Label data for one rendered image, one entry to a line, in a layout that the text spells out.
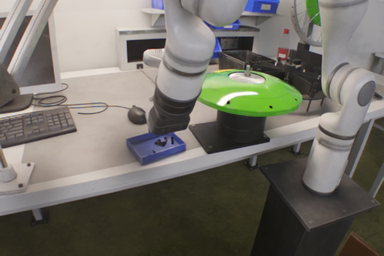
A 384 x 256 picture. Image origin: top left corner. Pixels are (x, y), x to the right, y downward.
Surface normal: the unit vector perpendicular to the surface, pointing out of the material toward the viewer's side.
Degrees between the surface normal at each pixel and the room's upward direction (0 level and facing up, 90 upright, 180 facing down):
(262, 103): 24
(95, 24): 90
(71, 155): 0
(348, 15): 112
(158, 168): 90
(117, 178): 90
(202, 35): 38
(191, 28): 45
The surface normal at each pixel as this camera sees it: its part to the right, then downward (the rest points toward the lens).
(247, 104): -0.04, -0.65
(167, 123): 0.37, 0.74
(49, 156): 0.04, -0.90
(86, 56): 0.41, 0.41
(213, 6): -0.42, 0.55
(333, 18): -0.69, 0.64
